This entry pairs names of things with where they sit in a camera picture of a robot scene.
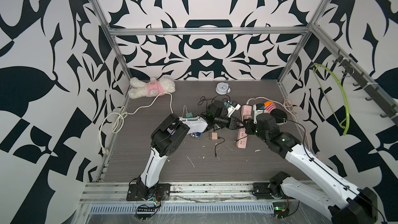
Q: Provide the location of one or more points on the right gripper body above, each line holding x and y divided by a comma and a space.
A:
251, 128

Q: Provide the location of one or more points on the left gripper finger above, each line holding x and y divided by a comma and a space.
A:
239, 127
241, 120

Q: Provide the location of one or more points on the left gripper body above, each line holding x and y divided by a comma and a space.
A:
223, 121

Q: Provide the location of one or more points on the pink usb charger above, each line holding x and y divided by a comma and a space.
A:
213, 136
246, 112

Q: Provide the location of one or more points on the teal USB charger front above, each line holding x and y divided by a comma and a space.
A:
227, 103

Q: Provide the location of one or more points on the pink USB charger front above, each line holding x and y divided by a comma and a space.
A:
213, 136

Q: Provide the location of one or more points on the blue electric shaver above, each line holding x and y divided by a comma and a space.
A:
195, 135

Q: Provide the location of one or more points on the pink power strip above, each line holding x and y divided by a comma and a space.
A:
241, 139

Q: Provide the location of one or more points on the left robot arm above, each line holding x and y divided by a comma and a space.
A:
168, 136

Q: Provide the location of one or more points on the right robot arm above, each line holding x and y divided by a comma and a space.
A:
339, 200

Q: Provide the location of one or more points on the black haired doll toy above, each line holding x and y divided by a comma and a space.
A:
279, 115

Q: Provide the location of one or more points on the small white alarm clock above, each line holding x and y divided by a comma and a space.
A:
223, 88

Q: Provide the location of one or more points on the white pink plush toy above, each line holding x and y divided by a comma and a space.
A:
152, 88

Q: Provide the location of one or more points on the black hook rack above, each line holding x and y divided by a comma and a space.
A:
365, 82

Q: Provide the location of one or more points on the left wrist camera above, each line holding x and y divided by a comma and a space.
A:
232, 107

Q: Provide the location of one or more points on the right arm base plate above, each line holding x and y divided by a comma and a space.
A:
268, 191

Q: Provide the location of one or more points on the green hoop on wall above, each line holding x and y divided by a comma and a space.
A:
335, 95

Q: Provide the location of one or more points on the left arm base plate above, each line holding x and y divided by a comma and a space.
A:
141, 193

